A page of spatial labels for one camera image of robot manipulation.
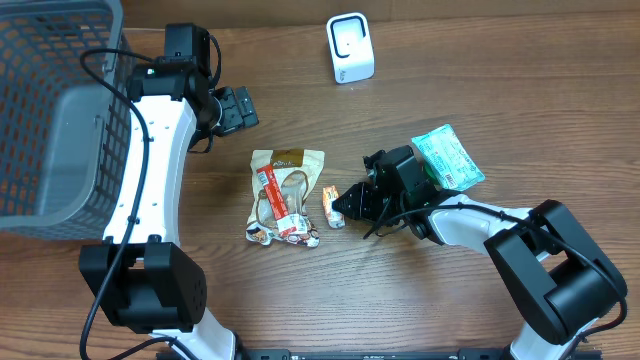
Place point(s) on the teal orange snack packet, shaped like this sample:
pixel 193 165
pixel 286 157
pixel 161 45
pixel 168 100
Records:
pixel 450 163

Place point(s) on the beige snack pouch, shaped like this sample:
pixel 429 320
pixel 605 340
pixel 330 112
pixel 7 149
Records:
pixel 296 171

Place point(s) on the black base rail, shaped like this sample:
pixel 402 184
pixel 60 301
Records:
pixel 461 354

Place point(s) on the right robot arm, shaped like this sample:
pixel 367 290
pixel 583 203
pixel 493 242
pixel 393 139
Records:
pixel 562 283

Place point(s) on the red snack bar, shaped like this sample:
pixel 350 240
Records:
pixel 284 221

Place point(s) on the white barcode scanner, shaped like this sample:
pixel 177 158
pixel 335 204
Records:
pixel 351 47

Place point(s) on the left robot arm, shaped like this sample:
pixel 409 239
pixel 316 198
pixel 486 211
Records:
pixel 140 276

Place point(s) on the small orange snack packet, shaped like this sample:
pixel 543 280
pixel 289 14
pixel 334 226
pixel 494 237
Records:
pixel 334 218

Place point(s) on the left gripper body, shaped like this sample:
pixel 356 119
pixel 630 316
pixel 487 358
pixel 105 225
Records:
pixel 236 111

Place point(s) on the grey plastic mesh basket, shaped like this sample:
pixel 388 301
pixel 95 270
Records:
pixel 64 137

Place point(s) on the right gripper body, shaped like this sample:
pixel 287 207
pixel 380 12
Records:
pixel 373 205

